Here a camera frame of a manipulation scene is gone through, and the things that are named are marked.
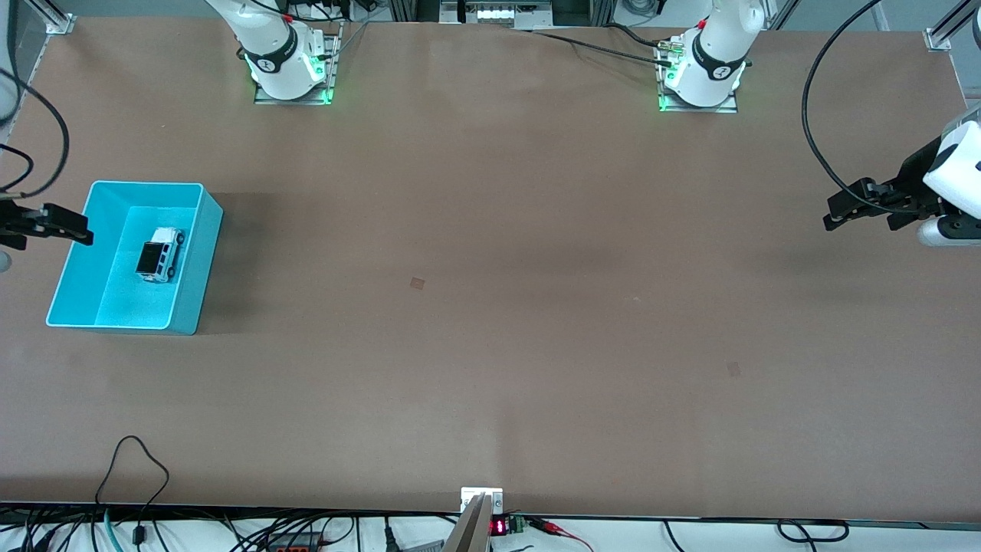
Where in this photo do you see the white jeep toy black roof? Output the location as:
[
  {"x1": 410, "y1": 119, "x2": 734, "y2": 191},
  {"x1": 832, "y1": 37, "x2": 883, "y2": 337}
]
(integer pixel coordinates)
[{"x1": 136, "y1": 227, "x2": 186, "y2": 284}]

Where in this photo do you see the turquoise plastic bin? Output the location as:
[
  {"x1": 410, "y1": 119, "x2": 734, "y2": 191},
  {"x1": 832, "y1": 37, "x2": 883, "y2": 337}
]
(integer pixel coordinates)
[{"x1": 46, "y1": 180, "x2": 225, "y2": 336}]

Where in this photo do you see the grey equipment with lit panel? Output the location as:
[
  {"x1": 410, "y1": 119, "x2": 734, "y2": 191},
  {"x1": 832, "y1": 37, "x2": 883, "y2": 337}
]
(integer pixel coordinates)
[{"x1": 441, "y1": 0, "x2": 553, "y2": 30}]

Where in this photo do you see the red clip lead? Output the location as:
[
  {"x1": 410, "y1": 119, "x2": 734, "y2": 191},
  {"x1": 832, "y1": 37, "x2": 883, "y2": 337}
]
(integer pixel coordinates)
[{"x1": 527, "y1": 518, "x2": 595, "y2": 552}]

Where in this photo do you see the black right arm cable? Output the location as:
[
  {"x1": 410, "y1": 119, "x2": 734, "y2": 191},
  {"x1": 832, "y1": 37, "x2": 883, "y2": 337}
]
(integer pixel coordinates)
[{"x1": 0, "y1": 0, "x2": 71, "y2": 200}]

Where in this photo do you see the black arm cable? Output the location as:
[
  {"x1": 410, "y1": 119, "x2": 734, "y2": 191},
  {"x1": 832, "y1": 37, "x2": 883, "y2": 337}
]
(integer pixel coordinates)
[
  {"x1": 802, "y1": 0, "x2": 932, "y2": 215},
  {"x1": 0, "y1": 0, "x2": 71, "y2": 200}
]

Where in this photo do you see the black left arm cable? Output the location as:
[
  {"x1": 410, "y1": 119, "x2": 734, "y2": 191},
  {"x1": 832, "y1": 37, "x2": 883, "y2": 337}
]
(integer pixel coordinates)
[{"x1": 802, "y1": 0, "x2": 932, "y2": 215}]

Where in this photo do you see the aluminium frame profile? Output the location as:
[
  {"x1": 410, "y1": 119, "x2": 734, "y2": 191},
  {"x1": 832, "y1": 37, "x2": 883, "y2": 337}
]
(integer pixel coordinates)
[
  {"x1": 924, "y1": 0, "x2": 981, "y2": 53},
  {"x1": 31, "y1": 0, "x2": 77, "y2": 36}
]

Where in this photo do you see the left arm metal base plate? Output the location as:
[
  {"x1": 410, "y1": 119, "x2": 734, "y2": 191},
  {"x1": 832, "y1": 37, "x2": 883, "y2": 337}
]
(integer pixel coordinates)
[{"x1": 657, "y1": 38, "x2": 739, "y2": 114}]

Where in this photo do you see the thin black looped cable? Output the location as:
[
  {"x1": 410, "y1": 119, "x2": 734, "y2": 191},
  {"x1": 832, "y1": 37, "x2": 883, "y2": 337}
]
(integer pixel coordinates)
[{"x1": 95, "y1": 435, "x2": 170, "y2": 547}]

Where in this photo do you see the short black base cable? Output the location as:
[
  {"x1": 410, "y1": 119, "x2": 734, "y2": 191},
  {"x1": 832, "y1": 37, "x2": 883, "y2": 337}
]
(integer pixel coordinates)
[{"x1": 609, "y1": 23, "x2": 675, "y2": 48}]

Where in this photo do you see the long black base cable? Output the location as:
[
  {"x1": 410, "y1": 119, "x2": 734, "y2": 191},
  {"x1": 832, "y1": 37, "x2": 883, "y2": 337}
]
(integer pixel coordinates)
[{"x1": 529, "y1": 29, "x2": 675, "y2": 66}]

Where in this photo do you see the black coiled cable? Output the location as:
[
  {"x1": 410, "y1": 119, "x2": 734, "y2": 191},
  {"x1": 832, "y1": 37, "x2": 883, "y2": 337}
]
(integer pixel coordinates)
[{"x1": 776, "y1": 519, "x2": 850, "y2": 544}]

